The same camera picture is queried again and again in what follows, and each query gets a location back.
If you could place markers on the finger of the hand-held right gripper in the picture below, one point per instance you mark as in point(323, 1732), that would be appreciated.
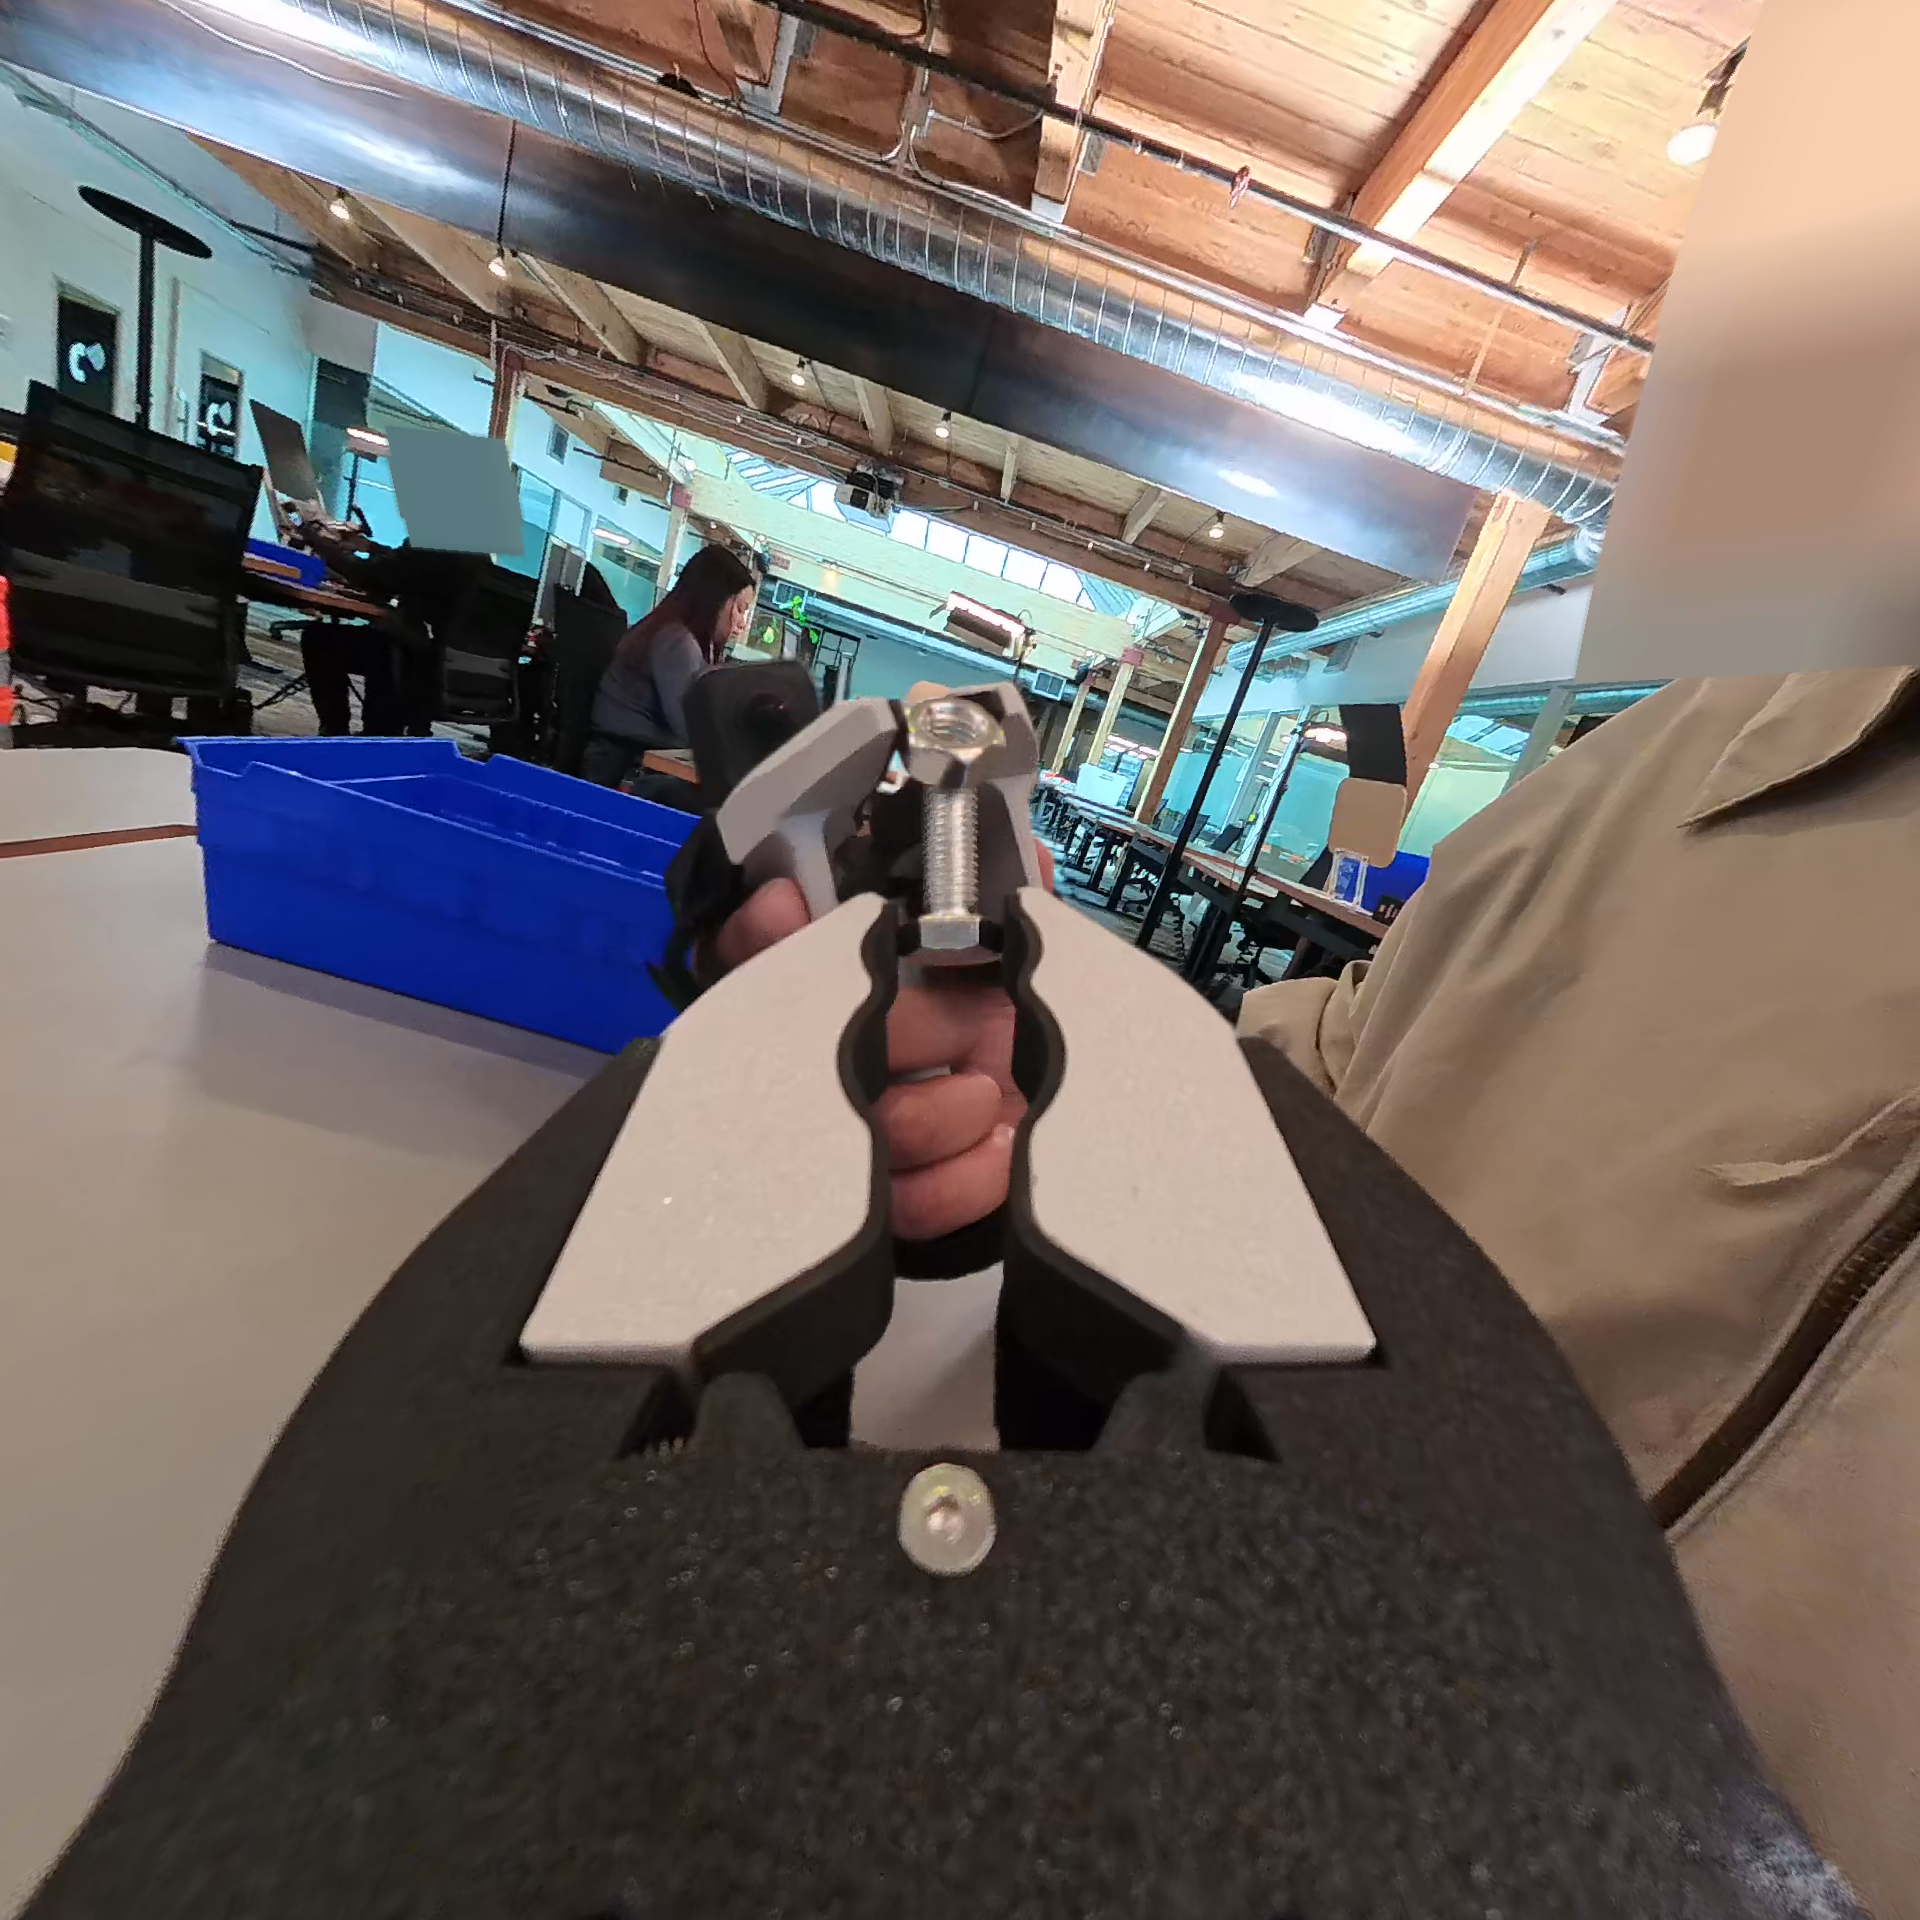
point(813, 795)
point(1021, 779)

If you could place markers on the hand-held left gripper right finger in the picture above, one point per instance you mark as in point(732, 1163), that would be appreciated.
point(1188, 1201)

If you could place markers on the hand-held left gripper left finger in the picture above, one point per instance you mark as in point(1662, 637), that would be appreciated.
point(721, 1201)

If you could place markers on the steel hex nut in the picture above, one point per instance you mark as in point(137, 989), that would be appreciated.
point(957, 730)

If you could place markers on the steel hex bolt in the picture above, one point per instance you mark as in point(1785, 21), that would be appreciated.
point(951, 872)

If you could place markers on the person's right hand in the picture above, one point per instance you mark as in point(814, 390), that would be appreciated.
point(957, 1112)

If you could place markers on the black floor lamp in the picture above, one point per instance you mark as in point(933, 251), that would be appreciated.
point(143, 218)
point(1277, 611)

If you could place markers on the blue plastic bin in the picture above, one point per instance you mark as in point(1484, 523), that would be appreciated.
point(422, 884)

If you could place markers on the black mesh office chair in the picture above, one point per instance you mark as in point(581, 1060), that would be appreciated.
point(121, 555)

